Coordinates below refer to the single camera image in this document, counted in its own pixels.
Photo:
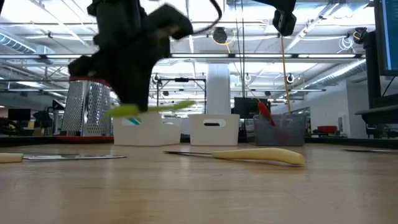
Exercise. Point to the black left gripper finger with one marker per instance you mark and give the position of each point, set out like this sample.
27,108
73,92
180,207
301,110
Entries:
122,88
141,90

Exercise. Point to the blue-screen computer monitor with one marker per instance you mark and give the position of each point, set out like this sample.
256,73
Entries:
390,37

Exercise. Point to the white plastic bin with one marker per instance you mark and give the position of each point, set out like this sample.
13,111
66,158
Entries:
214,135
149,137

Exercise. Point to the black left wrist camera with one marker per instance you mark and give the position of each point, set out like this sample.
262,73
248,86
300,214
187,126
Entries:
169,20

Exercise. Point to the teal silicone spatula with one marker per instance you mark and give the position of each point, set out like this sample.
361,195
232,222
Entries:
134,121

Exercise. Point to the black metal stand frame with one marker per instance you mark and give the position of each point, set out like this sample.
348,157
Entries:
181,80

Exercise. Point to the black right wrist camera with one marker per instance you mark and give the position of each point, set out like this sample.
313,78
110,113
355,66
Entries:
284,23

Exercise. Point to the grey plastic bin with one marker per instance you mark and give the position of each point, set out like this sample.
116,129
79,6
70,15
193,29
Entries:
289,133

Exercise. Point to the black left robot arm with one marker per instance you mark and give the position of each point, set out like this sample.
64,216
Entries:
118,18

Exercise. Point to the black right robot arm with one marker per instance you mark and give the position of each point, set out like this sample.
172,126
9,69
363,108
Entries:
280,4

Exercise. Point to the green silicone spoon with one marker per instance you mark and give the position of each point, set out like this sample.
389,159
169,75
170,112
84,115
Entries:
124,110

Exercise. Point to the black background monitor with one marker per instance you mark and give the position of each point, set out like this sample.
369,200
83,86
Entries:
245,108

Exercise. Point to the red silicone spoon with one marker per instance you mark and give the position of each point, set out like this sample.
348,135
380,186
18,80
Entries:
264,110

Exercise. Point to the red background seat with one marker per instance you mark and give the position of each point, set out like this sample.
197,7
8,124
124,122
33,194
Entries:
326,129

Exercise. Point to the grey computer desk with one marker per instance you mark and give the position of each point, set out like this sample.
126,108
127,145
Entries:
373,93

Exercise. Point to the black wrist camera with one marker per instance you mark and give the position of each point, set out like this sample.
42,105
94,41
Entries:
169,20
284,23

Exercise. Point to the dark background monitor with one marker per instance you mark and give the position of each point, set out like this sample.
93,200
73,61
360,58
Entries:
19,115

